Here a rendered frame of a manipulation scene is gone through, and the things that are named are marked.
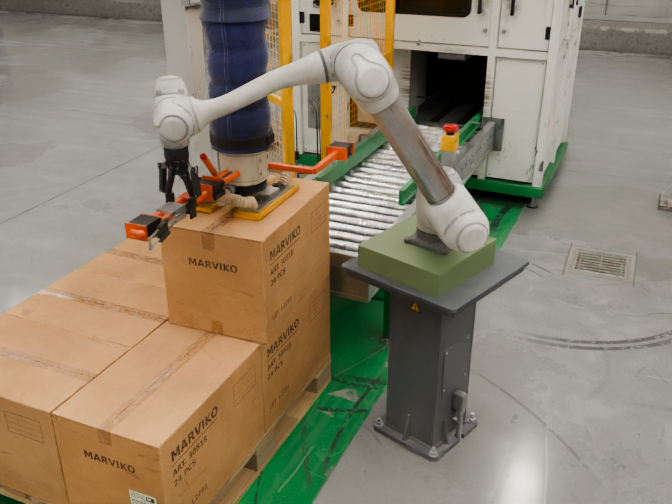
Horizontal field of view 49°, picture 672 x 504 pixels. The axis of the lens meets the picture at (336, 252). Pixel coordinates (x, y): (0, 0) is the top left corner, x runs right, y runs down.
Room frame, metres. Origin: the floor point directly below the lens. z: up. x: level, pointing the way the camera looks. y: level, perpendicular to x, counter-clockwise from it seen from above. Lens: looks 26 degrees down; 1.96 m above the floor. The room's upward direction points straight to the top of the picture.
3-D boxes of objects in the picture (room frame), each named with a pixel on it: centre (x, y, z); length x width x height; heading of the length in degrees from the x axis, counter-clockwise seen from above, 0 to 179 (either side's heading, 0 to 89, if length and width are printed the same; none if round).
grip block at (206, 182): (2.34, 0.43, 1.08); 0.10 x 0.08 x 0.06; 68
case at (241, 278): (2.56, 0.32, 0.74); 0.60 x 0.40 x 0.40; 159
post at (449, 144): (3.23, -0.51, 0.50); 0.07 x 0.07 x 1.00; 66
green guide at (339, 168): (4.41, -0.19, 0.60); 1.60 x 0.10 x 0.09; 156
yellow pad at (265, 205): (2.54, 0.25, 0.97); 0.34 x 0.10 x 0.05; 158
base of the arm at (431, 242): (2.45, -0.38, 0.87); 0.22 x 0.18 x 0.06; 141
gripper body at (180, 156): (2.19, 0.49, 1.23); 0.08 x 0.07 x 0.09; 67
